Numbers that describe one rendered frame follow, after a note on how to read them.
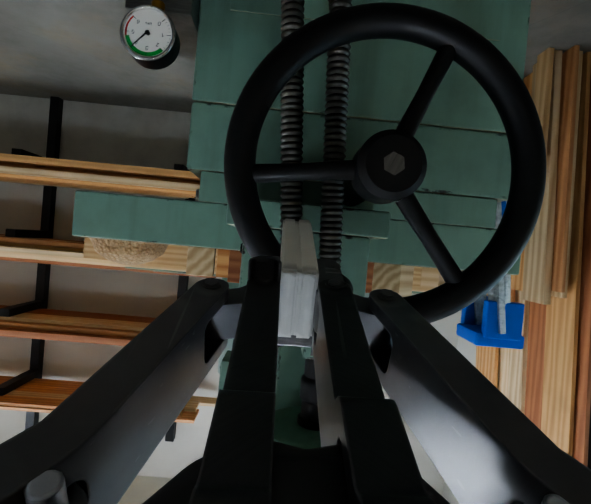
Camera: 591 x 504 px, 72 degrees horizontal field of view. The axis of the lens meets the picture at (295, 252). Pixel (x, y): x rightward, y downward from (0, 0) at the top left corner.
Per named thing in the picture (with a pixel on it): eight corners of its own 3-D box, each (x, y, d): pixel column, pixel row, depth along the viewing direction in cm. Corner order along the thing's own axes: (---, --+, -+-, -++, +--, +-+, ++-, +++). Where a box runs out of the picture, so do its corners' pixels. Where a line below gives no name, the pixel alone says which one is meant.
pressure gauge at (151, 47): (178, -10, 46) (172, 62, 46) (186, 10, 50) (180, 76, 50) (122, -16, 46) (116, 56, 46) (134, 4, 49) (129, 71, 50)
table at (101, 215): (578, 229, 45) (572, 282, 46) (457, 234, 76) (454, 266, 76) (26, 177, 43) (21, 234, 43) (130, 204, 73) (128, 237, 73)
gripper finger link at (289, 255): (293, 339, 16) (274, 337, 16) (292, 269, 23) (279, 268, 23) (299, 271, 15) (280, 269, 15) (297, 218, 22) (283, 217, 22)
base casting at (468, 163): (522, 134, 55) (515, 202, 55) (397, 189, 112) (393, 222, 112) (188, 99, 53) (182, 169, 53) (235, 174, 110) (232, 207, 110)
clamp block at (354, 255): (374, 237, 44) (367, 318, 45) (352, 238, 58) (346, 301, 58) (240, 225, 44) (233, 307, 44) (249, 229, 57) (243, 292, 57)
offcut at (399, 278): (373, 261, 58) (371, 292, 58) (401, 265, 54) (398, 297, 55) (387, 262, 60) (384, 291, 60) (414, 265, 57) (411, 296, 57)
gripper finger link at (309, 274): (299, 271, 15) (319, 272, 15) (297, 218, 22) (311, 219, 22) (293, 339, 16) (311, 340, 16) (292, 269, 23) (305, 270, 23)
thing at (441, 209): (498, 199, 55) (495, 228, 55) (437, 211, 76) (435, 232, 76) (200, 170, 53) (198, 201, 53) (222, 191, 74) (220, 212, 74)
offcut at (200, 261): (188, 246, 54) (185, 274, 54) (215, 248, 54) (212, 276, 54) (191, 245, 58) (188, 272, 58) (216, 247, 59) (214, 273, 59)
